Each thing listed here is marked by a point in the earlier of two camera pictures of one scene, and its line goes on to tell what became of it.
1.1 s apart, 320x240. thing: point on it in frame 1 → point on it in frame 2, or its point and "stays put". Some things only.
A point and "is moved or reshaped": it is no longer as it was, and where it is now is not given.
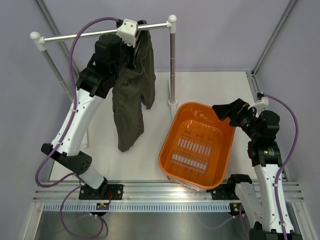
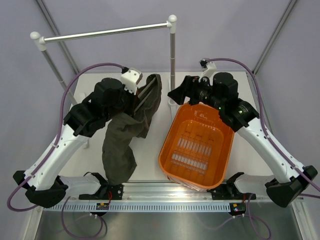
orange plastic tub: x=196 y=147 stays put
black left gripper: x=131 y=49 → x=132 y=98
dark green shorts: x=128 y=97 is moved or reshaped
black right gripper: x=234 y=110 → x=189 y=88
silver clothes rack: x=40 y=41 stays put
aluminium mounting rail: x=143 y=192 stays put
